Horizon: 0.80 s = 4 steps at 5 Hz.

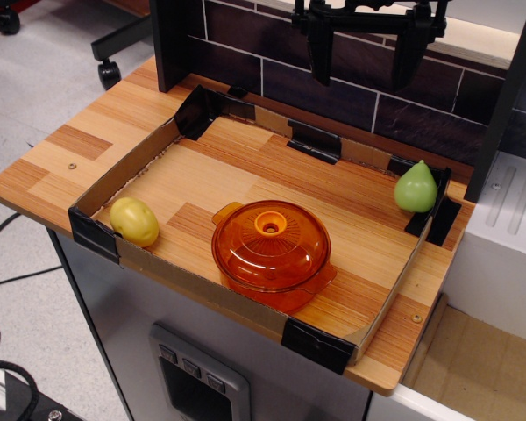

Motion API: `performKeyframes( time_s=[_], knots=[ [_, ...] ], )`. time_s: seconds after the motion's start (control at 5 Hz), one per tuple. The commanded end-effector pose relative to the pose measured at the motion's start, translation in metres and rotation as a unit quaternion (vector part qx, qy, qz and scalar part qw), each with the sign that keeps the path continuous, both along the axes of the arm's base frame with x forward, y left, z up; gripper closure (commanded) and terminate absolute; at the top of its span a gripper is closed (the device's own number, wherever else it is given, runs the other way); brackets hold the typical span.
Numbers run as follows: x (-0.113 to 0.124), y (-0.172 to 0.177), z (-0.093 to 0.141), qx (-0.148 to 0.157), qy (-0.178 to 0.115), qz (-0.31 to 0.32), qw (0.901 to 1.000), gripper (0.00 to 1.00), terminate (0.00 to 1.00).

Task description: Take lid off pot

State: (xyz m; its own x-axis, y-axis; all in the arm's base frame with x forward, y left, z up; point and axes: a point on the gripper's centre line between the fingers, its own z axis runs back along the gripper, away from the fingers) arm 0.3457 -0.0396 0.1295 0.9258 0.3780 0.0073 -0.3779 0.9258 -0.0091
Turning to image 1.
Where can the black vertical post right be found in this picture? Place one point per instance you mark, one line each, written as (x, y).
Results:
(499, 121)

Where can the orange transparent plastic pot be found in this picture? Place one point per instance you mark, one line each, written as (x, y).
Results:
(289, 291)

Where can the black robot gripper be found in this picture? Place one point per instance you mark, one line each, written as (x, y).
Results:
(415, 27)

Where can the green toy pear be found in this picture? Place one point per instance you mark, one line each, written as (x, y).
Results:
(416, 190)

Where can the yellow toy potato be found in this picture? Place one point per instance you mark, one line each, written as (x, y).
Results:
(134, 221)

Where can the white toy sink counter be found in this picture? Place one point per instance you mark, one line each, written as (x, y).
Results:
(487, 279)

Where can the black vertical post left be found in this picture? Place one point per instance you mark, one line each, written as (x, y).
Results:
(173, 22)

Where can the black chair base with casters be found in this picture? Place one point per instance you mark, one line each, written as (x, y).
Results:
(103, 48)

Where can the black vertical post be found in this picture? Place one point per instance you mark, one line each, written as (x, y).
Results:
(499, 121)
(173, 22)

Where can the grey toy oven front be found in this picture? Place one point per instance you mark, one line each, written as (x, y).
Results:
(172, 358)

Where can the orange transparent pot lid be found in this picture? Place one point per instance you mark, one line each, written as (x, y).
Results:
(272, 245)

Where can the cardboard fence with black tape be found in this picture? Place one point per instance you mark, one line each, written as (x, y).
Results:
(217, 149)

